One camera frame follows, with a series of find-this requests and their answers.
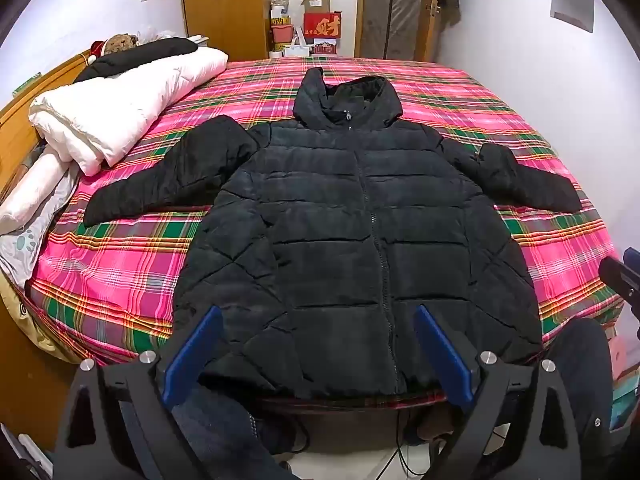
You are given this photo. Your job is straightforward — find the white duvet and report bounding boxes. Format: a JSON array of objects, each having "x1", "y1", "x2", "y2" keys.
[{"x1": 28, "y1": 47, "x2": 230, "y2": 177}]

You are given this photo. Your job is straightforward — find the black cable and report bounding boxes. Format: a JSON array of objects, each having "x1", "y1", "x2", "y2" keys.
[{"x1": 387, "y1": 407, "x2": 426, "y2": 480}]

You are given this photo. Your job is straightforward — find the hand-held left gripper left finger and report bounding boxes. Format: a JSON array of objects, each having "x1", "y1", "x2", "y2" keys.
[{"x1": 52, "y1": 305, "x2": 223, "y2": 480}]

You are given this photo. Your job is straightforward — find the grey wall panel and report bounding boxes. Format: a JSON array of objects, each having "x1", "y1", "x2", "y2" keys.
[{"x1": 550, "y1": 0, "x2": 595, "y2": 34}]

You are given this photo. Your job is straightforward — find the black puffer jacket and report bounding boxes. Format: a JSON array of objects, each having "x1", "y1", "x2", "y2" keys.
[{"x1": 82, "y1": 67, "x2": 583, "y2": 401}]

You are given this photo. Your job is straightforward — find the wooden framed grey door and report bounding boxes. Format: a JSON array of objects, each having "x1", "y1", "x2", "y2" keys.
[{"x1": 356, "y1": 0, "x2": 443, "y2": 62}]

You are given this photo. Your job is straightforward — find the red gift box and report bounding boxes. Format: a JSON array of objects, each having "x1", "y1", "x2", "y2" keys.
[{"x1": 303, "y1": 11, "x2": 342, "y2": 41}]

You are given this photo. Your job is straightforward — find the pink plaid bed sheet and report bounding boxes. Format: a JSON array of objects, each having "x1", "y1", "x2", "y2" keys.
[{"x1": 25, "y1": 55, "x2": 626, "y2": 411}]

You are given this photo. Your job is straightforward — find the wooden wardrobe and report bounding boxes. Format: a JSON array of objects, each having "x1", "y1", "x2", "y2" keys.
[{"x1": 181, "y1": 0, "x2": 273, "y2": 61}]

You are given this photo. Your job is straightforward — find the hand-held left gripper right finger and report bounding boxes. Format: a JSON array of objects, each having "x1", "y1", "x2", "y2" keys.
[{"x1": 415, "y1": 305, "x2": 581, "y2": 480}]

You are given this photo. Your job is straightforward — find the brown teddy bear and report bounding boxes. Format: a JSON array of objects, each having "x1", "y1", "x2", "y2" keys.
[{"x1": 102, "y1": 34, "x2": 140, "y2": 55}]

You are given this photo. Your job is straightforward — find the pink rolled pillow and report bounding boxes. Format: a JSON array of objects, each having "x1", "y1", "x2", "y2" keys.
[{"x1": 0, "y1": 147, "x2": 76, "y2": 233}]

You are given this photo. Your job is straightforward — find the black cloth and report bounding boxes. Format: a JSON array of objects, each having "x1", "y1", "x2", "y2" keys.
[{"x1": 74, "y1": 37, "x2": 199, "y2": 83}]

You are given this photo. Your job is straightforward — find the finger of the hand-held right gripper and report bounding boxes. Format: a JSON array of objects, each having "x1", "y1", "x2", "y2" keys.
[{"x1": 598, "y1": 248, "x2": 640, "y2": 311}]

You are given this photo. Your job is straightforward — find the wooden bed frame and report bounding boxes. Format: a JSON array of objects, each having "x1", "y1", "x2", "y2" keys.
[{"x1": 0, "y1": 52, "x2": 98, "y2": 453}]

